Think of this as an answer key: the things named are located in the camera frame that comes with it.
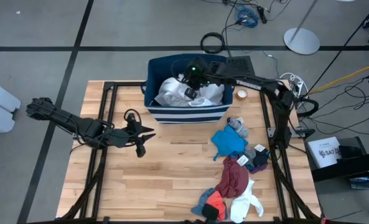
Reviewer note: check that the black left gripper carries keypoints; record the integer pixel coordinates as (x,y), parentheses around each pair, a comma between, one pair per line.
(134,133)

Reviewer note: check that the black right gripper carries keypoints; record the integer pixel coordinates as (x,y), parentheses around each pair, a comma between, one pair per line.
(198,73)

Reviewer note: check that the large white garment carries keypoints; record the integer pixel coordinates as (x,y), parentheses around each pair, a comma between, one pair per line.
(171,93)

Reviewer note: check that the light grey sock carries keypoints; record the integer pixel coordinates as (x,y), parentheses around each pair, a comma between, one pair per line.
(238,127)

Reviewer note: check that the bright teal garment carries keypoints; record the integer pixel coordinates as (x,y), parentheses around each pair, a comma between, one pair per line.
(229,141)

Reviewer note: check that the grey teal sock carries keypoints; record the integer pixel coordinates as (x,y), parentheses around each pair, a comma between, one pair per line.
(250,154)

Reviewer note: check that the coral terry cloth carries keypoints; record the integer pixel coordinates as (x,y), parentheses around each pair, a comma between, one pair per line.
(216,200)

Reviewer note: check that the maroon garment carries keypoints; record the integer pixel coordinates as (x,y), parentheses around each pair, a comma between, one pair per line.
(234,180)

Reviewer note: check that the white sock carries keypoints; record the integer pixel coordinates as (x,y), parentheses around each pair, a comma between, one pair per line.
(259,205)
(240,207)

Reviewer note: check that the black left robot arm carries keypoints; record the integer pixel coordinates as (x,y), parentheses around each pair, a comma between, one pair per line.
(63,119)

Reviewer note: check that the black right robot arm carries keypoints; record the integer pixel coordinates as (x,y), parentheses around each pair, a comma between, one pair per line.
(280,109)

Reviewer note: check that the navy white striped fabric basket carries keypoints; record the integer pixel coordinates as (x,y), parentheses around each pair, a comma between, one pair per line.
(187,113)

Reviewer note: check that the tape roll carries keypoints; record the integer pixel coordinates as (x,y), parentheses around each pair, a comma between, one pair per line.
(241,94)

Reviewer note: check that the black perforated floor mat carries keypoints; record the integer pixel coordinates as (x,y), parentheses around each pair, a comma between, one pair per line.
(243,63)

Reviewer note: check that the navy purple sock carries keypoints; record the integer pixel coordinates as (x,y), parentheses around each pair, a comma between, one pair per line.
(261,158)

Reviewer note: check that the small black cloth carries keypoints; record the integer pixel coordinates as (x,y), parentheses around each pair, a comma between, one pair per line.
(209,212)

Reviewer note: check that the black power brick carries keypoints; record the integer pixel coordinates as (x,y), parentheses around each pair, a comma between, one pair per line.
(262,14)

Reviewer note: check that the round grey floor stand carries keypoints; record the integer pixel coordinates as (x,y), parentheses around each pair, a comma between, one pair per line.
(301,41)

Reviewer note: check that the white labelled box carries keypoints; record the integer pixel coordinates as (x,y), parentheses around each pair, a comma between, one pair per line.
(322,152)

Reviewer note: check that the black side cart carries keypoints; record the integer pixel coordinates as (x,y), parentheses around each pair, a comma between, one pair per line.
(346,168)

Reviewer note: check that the black metal table frame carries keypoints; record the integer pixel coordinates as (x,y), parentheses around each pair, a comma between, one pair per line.
(108,85)

